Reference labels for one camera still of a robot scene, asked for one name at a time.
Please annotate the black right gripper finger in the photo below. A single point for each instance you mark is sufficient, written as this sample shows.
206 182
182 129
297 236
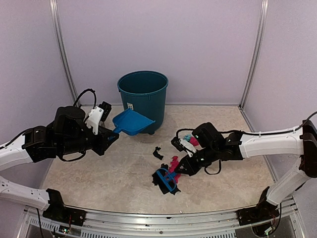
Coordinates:
187 162
188 171

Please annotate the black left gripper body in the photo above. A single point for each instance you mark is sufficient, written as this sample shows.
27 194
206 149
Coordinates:
72 145

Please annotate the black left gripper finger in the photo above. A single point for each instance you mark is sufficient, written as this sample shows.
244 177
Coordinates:
107 133
103 143

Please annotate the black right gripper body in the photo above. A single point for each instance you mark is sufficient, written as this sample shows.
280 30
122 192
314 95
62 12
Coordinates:
210 154

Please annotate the blue hand brush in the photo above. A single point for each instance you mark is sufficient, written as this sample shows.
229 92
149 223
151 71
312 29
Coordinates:
168 180

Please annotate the blue plastic dustpan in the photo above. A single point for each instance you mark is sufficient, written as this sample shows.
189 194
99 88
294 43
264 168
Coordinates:
131 122

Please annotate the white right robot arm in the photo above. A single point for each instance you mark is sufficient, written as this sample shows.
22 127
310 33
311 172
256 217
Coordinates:
298 143

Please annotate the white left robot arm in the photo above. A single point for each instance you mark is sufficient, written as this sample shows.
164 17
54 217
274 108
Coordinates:
11 155

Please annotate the black crumpled paper scrap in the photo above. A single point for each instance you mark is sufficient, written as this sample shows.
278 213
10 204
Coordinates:
156 181

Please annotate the light blue paper scrap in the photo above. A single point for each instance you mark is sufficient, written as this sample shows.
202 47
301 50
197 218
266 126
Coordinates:
187 137

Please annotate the long black paper strip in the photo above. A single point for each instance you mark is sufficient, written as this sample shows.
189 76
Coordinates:
157 154

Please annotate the teal plastic waste bin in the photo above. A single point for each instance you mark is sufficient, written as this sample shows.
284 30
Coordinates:
145 93

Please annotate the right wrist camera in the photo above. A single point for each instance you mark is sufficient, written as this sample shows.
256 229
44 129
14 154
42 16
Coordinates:
183 145

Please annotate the aluminium front rail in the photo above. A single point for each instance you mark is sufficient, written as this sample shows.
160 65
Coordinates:
217 224

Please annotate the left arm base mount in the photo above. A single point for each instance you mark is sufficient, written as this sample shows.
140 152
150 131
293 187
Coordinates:
57 211

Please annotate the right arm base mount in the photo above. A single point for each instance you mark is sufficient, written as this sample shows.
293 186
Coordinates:
261 212

